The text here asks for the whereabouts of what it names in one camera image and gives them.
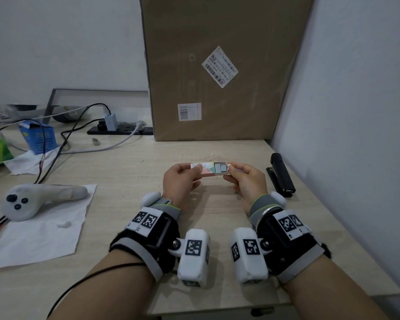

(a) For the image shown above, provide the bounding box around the person's right hand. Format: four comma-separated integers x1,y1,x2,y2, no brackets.
223,162,269,216

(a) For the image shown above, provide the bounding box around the person's left hand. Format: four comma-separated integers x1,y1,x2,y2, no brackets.
162,163,202,209

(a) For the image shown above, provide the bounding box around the small colourful staple box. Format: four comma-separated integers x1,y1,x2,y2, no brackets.
190,161,233,177

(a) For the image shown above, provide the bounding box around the person's left forearm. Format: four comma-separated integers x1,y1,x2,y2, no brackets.
48,252,156,320

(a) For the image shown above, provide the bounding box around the person's right forearm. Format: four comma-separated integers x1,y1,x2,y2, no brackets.
282,256,392,320

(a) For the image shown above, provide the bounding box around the black stapler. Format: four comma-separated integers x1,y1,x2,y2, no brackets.
266,153,297,198

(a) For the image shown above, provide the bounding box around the black power strip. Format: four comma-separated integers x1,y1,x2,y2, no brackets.
87,125,154,136

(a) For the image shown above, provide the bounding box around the white charger plug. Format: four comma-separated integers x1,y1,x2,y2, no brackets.
103,113,119,132

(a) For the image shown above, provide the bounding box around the large brown cardboard box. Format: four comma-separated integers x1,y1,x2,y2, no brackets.
139,0,316,142

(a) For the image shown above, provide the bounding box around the blue cardboard box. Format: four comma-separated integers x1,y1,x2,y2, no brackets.
19,120,58,156

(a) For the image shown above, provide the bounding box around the white handheld controller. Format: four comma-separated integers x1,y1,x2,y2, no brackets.
0,183,88,223

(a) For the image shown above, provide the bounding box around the crumpled white tissue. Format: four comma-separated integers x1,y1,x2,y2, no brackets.
3,147,61,176

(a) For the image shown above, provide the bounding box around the white paper sheet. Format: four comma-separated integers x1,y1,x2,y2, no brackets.
0,184,97,273

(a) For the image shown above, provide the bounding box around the clear plastic bag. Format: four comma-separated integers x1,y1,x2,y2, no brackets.
0,102,51,133

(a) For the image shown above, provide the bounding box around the left wrist camera rig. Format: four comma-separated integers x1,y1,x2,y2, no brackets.
109,191,211,289

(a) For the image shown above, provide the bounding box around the wrist camera rig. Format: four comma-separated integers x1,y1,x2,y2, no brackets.
109,191,211,289
230,191,332,286

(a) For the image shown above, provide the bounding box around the white cable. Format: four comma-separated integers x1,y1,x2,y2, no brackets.
7,105,145,154

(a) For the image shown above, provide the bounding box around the right wrist camera rig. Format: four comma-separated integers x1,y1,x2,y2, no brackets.
230,191,332,286

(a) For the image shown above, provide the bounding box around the grey metal frame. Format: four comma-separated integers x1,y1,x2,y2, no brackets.
43,88,149,124

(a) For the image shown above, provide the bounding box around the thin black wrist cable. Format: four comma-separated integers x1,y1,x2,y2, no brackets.
47,262,148,319

